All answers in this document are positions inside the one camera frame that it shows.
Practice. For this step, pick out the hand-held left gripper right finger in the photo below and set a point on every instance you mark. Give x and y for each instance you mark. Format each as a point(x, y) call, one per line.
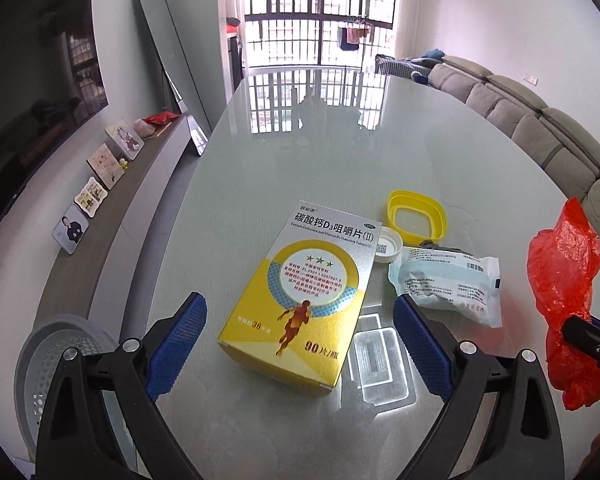
point(422, 350)

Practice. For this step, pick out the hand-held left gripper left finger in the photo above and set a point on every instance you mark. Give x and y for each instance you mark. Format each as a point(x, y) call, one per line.
point(177, 347)

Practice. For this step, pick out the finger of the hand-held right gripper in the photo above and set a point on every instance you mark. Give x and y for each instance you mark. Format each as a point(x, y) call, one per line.
point(587, 332)

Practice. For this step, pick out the red plastic bag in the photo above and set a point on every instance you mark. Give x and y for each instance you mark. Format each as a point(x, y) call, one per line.
point(565, 270)

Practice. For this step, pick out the yellow medicine box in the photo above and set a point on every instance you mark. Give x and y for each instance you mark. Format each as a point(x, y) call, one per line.
point(300, 310)

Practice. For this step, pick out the grey perforated plastic basket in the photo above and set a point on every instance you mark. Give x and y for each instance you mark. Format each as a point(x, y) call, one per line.
point(45, 355)

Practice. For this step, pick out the white face mask packet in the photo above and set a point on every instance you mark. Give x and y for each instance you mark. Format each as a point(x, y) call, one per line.
point(445, 285)

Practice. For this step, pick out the white round bottle cap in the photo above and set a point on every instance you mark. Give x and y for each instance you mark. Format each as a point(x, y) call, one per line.
point(387, 247)

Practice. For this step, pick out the grey television cabinet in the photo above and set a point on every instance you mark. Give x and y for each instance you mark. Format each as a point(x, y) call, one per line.
point(145, 175)

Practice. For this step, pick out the small yellow figurine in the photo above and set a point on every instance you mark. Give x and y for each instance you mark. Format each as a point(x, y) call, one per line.
point(123, 164)

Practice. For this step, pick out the beige sectional sofa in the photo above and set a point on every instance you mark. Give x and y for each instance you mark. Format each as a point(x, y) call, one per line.
point(530, 120)

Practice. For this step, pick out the pink soft item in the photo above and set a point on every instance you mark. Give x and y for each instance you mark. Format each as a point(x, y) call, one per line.
point(142, 127)

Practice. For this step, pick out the red cloth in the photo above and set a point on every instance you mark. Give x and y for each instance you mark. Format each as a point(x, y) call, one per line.
point(161, 118)

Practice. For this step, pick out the checkered chair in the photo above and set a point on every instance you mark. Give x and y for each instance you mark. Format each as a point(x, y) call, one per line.
point(392, 67)

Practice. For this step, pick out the tall leaning mirror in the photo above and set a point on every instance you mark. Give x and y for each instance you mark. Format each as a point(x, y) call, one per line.
point(170, 60)

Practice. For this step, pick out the blue cloth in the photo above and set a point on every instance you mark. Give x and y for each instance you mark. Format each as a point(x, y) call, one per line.
point(432, 55)

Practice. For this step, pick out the black flat television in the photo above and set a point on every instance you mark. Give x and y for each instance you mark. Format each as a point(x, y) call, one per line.
point(30, 85)

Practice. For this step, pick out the dark balcony shelf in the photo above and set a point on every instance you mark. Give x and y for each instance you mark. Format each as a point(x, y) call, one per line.
point(233, 50)

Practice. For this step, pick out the clothes on drying hanger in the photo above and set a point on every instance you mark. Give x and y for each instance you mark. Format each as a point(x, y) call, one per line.
point(354, 35)

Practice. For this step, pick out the black window grille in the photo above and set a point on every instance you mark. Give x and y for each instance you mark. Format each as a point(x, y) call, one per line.
point(320, 30)

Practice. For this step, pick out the photo frame with dark figure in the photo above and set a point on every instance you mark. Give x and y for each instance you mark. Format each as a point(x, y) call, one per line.
point(71, 230)

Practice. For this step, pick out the scalloped yellow photo frame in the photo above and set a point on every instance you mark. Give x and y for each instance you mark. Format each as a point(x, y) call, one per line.
point(90, 197)

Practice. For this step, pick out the cream photo frame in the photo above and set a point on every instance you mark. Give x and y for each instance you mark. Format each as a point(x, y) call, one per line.
point(105, 166)

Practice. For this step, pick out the white portrait photo frame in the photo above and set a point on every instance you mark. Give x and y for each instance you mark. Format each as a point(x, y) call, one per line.
point(125, 139)

